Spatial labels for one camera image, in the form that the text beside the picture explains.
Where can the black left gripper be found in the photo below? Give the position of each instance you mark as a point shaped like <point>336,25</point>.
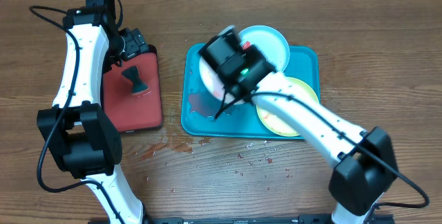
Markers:
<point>137,42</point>

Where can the black-handled scrub brush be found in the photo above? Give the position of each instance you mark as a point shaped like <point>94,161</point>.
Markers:
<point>138,86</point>

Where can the white plate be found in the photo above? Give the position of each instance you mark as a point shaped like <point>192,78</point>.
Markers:
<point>210,79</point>

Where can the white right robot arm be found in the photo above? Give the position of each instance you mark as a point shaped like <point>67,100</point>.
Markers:
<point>363,162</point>

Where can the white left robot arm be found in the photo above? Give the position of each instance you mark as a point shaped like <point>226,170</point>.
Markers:
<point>81,144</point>

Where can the teal plastic serving tray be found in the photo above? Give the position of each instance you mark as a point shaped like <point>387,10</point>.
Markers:
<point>241,120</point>

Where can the light blue plate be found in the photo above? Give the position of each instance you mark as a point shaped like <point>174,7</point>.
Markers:
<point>270,42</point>

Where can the yellow-green plate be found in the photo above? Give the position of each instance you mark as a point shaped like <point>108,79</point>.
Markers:
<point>275,124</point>

